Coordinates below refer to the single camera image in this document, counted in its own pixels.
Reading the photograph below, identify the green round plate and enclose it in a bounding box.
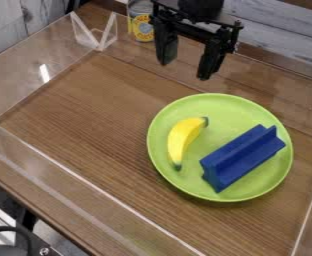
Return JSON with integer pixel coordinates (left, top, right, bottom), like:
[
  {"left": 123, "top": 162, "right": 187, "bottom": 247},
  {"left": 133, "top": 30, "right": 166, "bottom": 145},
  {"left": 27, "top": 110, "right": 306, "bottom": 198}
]
[{"left": 146, "top": 93, "right": 293, "bottom": 202}]

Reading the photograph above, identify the blue T-shaped block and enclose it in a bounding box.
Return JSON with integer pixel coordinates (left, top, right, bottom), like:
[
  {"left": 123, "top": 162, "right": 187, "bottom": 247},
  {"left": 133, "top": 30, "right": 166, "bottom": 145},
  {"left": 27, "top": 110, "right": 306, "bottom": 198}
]
[{"left": 199, "top": 125, "right": 285, "bottom": 193}]

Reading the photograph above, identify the black cable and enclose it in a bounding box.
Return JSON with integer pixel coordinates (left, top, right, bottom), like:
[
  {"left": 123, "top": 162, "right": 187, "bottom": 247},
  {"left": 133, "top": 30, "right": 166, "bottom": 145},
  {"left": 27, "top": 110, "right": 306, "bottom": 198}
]
[{"left": 0, "top": 225, "right": 32, "bottom": 256}]

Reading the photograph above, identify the clear acrylic tray wall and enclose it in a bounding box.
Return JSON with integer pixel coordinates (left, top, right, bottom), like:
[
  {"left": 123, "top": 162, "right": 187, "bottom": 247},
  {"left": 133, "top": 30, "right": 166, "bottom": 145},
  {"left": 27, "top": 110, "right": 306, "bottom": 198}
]
[{"left": 0, "top": 5, "right": 312, "bottom": 256}]

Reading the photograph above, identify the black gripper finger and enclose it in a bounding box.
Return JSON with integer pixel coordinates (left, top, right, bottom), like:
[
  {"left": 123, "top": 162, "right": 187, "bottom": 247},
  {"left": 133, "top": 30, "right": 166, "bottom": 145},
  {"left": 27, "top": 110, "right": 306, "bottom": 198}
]
[
  {"left": 153, "top": 18, "right": 178, "bottom": 66},
  {"left": 197, "top": 38, "right": 225, "bottom": 81}
]

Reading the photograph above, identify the black metal table bracket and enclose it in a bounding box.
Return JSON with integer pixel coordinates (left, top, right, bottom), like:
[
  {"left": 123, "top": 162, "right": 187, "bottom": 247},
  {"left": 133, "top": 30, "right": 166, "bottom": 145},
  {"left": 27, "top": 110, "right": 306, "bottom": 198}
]
[{"left": 16, "top": 208, "right": 63, "bottom": 256}]

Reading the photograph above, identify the yellow toy banana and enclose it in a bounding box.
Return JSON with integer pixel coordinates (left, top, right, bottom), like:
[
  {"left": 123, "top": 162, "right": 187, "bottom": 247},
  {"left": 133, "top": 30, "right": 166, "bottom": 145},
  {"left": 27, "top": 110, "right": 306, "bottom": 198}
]
[{"left": 166, "top": 117, "right": 209, "bottom": 170}]

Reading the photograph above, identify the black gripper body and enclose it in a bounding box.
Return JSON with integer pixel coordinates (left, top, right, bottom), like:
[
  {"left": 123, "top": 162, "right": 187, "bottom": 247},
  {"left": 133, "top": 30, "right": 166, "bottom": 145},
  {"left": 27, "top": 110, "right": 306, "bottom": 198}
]
[{"left": 150, "top": 0, "right": 244, "bottom": 53}]

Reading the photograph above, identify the yellow labelled tin can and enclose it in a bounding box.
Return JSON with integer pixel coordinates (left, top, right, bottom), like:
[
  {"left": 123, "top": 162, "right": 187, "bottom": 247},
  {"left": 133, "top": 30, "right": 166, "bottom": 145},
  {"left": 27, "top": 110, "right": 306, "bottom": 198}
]
[{"left": 126, "top": 0, "right": 153, "bottom": 42}]

